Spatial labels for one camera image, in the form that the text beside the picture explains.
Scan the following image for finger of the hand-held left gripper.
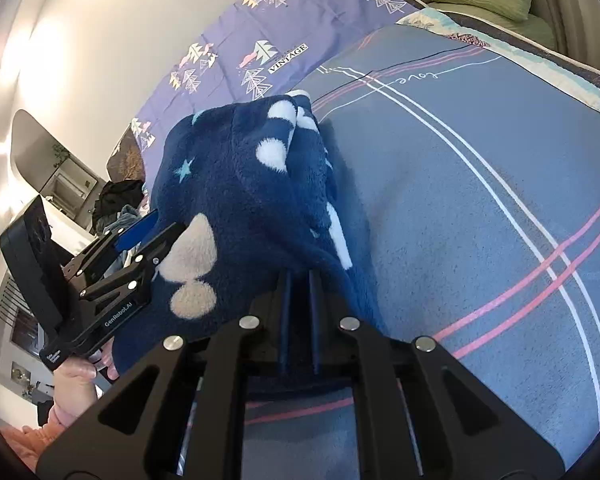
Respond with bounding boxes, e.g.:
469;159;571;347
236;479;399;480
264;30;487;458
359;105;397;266
61;209;160;281
80;221;189;307

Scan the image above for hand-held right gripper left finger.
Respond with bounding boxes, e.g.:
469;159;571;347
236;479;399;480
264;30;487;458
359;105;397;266
35;271;295;480

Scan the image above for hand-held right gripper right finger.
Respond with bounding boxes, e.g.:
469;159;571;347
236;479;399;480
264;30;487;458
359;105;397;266
308;269;565;480

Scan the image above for navy fleece garment white spots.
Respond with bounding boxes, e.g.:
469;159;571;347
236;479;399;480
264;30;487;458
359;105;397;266
112;91;382;377

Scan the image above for person's left hand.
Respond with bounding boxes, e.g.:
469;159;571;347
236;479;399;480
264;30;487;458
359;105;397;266
54;344;122;427

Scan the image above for teal fleece cloth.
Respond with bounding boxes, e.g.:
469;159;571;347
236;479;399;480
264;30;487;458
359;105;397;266
105;205;144;234

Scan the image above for black cloth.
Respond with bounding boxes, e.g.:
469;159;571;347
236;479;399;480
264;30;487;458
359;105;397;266
92;179;146;233

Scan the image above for brown patterned cushion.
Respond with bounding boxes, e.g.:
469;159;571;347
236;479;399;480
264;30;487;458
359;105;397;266
107;127;149;184

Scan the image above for arched mirror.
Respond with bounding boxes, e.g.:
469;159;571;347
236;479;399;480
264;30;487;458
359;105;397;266
10;109;107;212

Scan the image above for grey striped duvet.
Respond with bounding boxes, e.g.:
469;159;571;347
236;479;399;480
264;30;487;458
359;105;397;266
244;22;600;472

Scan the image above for purple tree print bedsheet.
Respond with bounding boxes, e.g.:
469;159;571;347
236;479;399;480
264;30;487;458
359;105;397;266
129;0;427;162

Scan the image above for green bedding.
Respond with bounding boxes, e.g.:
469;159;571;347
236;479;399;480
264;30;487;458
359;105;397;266
352;0;559;54

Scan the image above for light patterned blanket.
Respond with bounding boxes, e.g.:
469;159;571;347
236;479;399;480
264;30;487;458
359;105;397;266
395;7;600;127

